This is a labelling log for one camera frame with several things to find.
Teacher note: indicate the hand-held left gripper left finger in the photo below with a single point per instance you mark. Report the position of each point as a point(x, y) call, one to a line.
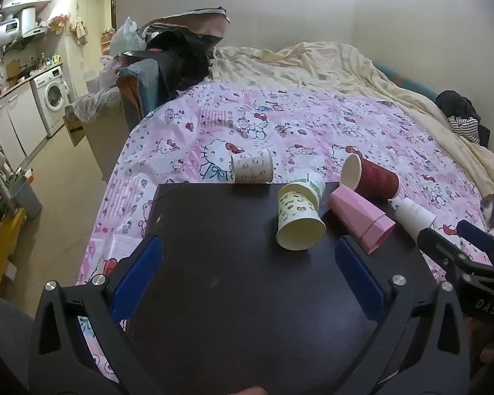
point(138, 279)

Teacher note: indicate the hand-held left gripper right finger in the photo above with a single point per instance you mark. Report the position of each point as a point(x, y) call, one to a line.
point(360, 279)

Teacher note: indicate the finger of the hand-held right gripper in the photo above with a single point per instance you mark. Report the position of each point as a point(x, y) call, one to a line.
point(438, 247)
point(475, 232)

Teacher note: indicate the plain white paper cup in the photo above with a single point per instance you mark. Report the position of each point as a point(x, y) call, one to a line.
point(413, 216)

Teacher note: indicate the pink faceted cup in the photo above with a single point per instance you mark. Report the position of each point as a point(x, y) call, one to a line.
point(356, 214)

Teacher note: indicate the green cartoon print paper cup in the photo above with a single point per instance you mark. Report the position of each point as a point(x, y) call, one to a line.
point(298, 218)

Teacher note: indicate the white cup with green globe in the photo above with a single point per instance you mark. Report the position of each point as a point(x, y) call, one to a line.
point(316, 185)

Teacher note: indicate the beige cartoon print paper cup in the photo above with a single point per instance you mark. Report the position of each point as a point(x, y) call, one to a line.
point(253, 165)

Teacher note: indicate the red ribbed paper cup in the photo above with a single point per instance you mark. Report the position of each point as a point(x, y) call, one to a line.
point(374, 179)

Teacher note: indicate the striped garment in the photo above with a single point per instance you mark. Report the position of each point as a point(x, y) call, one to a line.
point(465, 125)

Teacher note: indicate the black garment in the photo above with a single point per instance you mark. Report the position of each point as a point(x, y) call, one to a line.
point(457, 101)

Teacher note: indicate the yellow wooden rack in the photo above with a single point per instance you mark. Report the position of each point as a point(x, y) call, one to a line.
point(4, 242)

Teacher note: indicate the grey trash bin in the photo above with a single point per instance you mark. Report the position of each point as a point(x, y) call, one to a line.
point(24, 197)

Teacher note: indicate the cardboard box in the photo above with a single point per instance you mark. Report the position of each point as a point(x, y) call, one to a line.
point(98, 144)

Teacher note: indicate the clear plastic bag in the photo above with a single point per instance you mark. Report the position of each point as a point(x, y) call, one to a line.
point(94, 105)

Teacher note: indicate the teal orange bag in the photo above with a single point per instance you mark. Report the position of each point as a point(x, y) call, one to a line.
point(142, 82)

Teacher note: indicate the white kitchen cabinet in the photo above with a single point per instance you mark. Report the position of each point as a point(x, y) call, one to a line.
point(20, 119)

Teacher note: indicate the white washing machine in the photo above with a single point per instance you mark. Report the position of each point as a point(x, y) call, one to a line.
point(53, 94)

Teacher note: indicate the cream duvet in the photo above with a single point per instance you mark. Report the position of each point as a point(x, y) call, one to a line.
point(313, 66)

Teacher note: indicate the pile of dark clothes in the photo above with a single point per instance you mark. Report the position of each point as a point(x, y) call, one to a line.
point(177, 61)

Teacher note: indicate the white green plastic bag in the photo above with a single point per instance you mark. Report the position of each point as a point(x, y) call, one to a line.
point(125, 37)

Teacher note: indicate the pink grey cushion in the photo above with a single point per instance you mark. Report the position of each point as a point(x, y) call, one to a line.
point(197, 22)

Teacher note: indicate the white water heater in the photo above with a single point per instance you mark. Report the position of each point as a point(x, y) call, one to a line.
point(20, 22)

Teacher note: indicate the teal bed frame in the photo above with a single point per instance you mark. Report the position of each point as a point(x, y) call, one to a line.
point(411, 80)

